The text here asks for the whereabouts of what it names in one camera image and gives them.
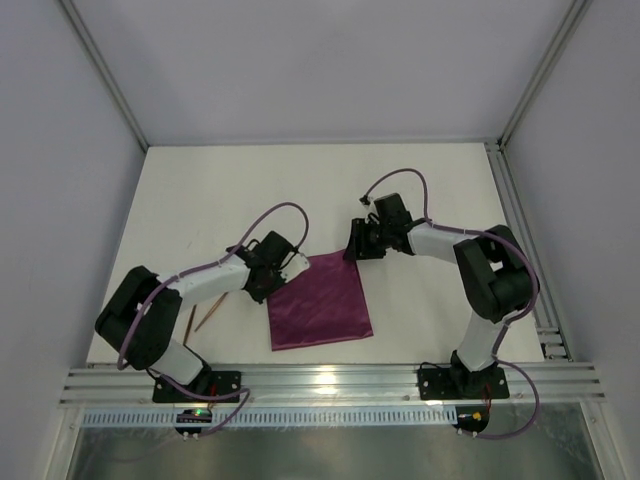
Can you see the right aluminium corner post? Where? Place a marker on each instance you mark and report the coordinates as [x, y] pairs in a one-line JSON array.
[[554, 50]]

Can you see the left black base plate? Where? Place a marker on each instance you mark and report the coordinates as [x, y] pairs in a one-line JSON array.
[[224, 385]]

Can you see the right black controller board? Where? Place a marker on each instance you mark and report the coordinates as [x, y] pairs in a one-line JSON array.
[[472, 420]]

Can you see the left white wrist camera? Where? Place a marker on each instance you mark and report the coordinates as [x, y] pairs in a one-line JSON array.
[[294, 266]]

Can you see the black controller board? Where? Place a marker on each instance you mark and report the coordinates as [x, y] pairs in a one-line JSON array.
[[472, 420], [192, 422]]

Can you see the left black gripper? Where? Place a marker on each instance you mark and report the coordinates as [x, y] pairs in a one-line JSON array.
[[267, 284]]

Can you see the left aluminium corner post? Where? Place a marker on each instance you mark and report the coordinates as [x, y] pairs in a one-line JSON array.
[[91, 49]]

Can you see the left black controller board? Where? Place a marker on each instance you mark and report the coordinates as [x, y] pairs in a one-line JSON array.
[[192, 422]]

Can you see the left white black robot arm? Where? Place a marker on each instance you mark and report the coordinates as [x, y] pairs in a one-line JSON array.
[[139, 319]]

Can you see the purple cloth napkin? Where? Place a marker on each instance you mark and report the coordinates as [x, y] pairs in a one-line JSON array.
[[326, 304]]

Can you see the copper knife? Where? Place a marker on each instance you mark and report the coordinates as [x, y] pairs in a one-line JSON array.
[[189, 324]]

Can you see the right aluminium side rail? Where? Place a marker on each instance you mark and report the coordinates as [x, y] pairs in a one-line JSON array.
[[555, 347]]

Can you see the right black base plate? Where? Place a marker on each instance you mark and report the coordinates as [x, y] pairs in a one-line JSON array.
[[456, 383]]

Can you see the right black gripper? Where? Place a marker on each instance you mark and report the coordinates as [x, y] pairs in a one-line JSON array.
[[361, 240]]

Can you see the copper fork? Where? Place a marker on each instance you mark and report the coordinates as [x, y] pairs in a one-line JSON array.
[[212, 310]]

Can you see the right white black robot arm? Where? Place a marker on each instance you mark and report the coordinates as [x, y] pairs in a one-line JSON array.
[[498, 280]]

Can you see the aluminium corner post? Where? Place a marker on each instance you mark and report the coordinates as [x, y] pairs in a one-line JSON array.
[[91, 49], [554, 50]]

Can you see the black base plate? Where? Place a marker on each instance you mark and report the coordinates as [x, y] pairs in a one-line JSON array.
[[456, 383], [224, 385]]

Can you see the slotted grey cable duct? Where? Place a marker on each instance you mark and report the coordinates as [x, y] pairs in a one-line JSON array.
[[278, 417]]

